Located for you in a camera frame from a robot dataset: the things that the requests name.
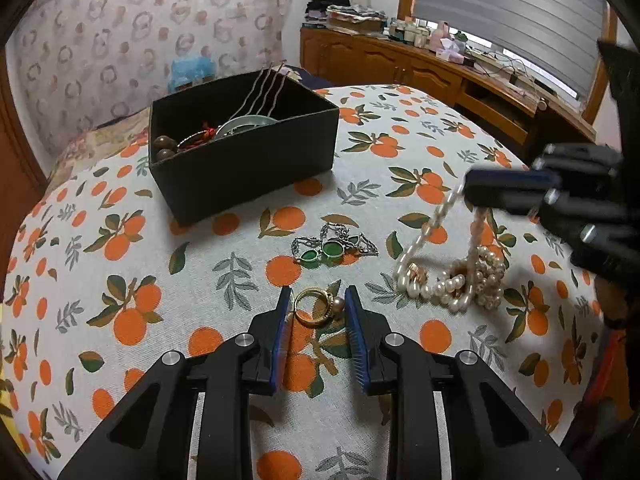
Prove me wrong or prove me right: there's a white pearl necklace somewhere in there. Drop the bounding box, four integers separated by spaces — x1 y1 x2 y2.
392 180 506 313

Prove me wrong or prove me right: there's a ring pattern curtain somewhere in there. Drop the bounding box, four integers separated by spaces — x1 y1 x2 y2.
7 0 296 156

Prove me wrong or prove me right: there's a navy bed sheet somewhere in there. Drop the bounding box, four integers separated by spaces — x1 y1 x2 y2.
287 62 336 91

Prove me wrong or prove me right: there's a wooden sideboard cabinet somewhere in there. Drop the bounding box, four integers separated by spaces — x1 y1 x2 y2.
299 25 598 161

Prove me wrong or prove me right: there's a brown wooden bead bracelet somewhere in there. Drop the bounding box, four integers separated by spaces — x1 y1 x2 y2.
152 134 186 162

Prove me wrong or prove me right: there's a floral bed blanket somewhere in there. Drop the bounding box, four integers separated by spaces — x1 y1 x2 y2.
47 110 156 191

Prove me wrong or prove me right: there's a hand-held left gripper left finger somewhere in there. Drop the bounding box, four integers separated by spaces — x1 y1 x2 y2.
57 285 293 480

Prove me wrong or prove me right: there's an orange print tablecloth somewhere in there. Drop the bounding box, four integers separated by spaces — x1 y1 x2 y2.
0 82 606 480

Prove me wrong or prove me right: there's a green stone silver necklace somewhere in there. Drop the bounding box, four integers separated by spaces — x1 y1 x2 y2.
291 220 381 266

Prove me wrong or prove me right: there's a stack of folded clothes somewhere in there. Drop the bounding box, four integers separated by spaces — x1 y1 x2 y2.
302 0 388 36

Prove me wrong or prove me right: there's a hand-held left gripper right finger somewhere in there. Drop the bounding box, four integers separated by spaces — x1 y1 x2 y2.
344 285 583 480

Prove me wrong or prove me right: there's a grey window blind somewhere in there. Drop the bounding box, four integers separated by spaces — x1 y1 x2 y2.
410 0 613 101

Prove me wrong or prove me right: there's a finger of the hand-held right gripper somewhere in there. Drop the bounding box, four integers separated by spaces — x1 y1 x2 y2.
462 142 625 192
464 185 640 282

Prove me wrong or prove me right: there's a black box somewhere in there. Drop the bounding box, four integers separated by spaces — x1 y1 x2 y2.
149 70 341 227

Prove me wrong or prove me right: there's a gold ring with pearl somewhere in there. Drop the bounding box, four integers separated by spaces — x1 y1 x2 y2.
292 287 346 328

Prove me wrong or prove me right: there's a row of cosmetic bottles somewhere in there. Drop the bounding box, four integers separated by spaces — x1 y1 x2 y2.
387 16 433 48

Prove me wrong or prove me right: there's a silver wavy hair comb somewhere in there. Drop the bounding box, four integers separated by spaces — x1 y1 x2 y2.
235 62 296 118

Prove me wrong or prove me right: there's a light blue bag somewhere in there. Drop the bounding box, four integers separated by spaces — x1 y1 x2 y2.
167 56 218 93

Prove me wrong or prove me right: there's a pink tissue box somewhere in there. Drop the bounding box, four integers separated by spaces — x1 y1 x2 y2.
432 35 468 63

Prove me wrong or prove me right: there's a red string bracelet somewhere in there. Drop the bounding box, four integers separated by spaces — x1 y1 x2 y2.
177 120 221 151

